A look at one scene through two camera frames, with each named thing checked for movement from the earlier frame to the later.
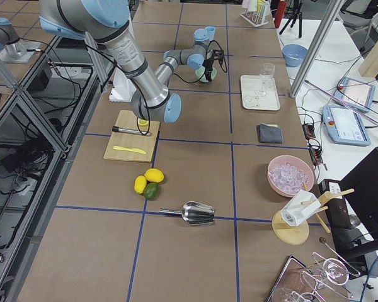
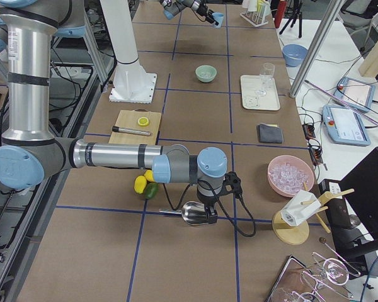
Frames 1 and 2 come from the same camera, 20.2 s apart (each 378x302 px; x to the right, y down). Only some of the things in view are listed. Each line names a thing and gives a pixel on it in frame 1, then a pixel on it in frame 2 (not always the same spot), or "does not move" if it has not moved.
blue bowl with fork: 294,54 does not move
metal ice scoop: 193,213 does not move
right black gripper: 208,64 -> 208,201
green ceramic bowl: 200,75 does not move
